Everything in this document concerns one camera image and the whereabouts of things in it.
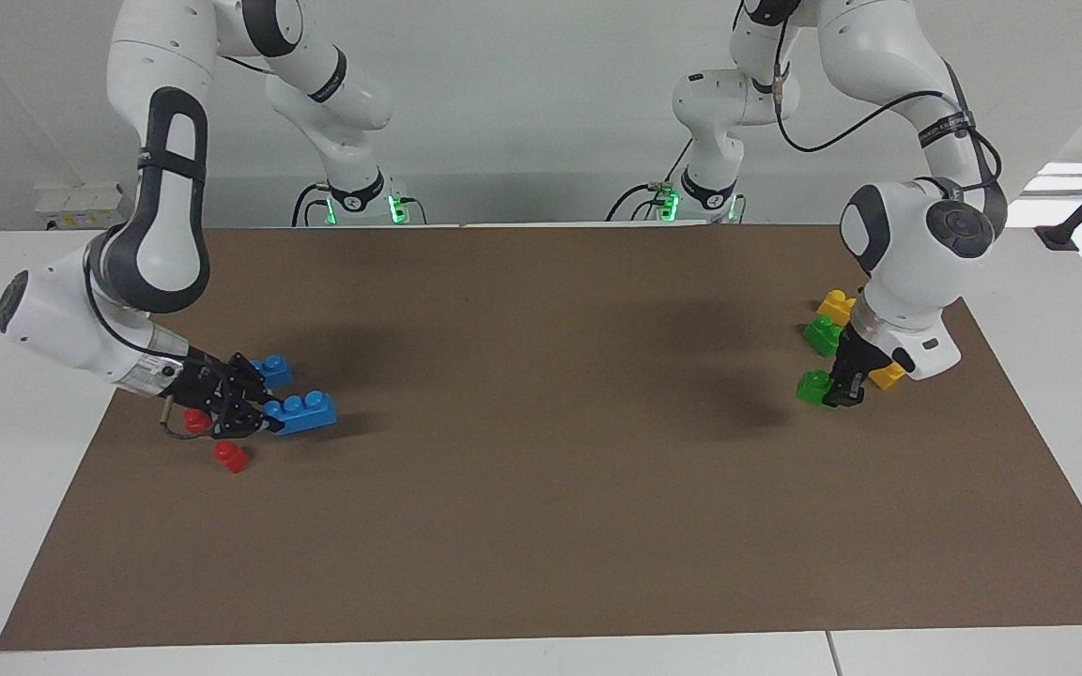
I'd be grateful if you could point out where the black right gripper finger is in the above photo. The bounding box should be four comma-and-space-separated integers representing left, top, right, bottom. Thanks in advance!
222, 405, 285, 438
231, 354, 270, 393

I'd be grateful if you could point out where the green two-stud block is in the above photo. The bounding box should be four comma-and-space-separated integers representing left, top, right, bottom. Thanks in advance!
803, 315, 844, 358
796, 369, 835, 407

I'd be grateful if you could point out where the blue three-stud block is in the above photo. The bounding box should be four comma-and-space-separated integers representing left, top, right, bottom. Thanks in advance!
250, 354, 295, 390
264, 390, 338, 437

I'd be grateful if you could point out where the brown table mat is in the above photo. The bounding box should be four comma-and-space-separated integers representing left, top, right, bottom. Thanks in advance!
0, 223, 1082, 652

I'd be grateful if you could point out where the black right base cable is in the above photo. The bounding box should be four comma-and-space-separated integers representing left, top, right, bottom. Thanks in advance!
292, 181, 333, 227

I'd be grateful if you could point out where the black base cable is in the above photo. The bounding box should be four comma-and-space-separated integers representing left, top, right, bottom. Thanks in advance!
605, 141, 694, 223
292, 181, 333, 227

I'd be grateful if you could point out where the white wall socket box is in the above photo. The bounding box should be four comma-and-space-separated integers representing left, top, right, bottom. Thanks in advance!
34, 183, 124, 229

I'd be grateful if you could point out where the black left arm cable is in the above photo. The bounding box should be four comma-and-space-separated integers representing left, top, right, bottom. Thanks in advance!
771, 9, 1007, 203

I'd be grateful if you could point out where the black left base cable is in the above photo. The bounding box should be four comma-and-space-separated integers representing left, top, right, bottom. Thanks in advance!
605, 141, 694, 223

